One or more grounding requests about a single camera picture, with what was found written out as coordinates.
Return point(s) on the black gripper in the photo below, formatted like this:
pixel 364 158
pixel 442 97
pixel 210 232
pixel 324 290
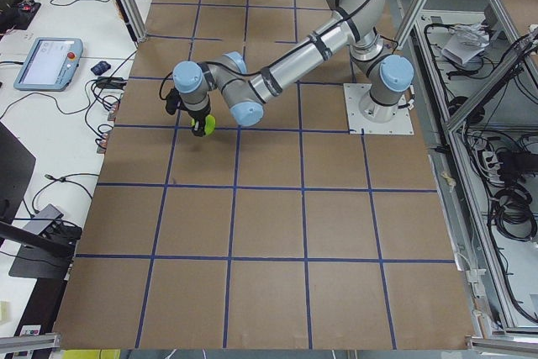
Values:
pixel 197 117

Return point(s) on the green apple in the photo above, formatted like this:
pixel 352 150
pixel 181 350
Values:
pixel 203 126

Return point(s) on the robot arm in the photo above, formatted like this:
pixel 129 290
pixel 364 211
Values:
pixel 352 25

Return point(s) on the small blue black device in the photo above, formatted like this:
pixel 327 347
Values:
pixel 100 68

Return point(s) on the teach pendant near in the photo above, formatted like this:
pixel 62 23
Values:
pixel 50 65

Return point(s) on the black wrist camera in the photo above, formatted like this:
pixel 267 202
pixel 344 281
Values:
pixel 173 101

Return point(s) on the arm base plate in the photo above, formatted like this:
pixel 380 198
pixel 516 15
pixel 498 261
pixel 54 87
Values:
pixel 365 117

